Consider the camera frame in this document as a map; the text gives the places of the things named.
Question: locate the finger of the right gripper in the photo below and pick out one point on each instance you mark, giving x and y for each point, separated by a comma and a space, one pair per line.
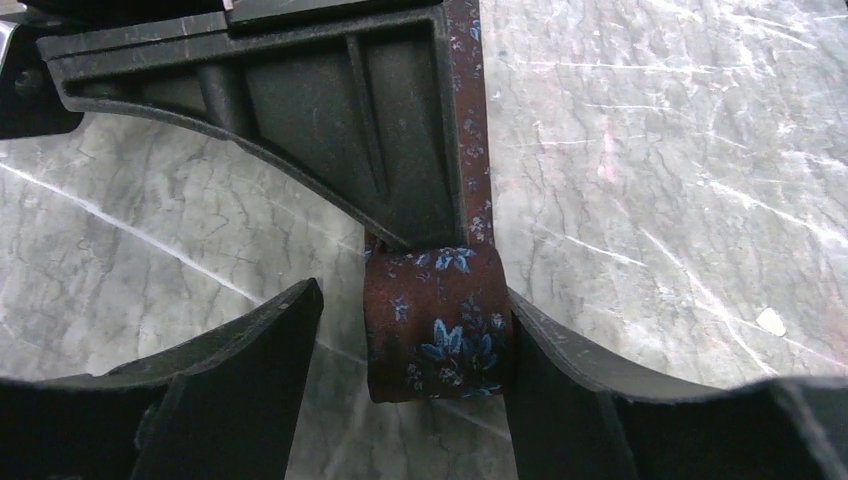
352, 100

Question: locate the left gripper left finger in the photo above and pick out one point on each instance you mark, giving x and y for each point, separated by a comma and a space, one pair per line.
233, 394

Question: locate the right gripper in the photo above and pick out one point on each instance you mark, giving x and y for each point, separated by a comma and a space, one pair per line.
30, 103

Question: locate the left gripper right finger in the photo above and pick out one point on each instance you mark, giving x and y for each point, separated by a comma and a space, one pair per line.
561, 409

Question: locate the dark brown floral tie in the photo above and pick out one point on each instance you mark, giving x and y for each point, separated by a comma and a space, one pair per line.
438, 323

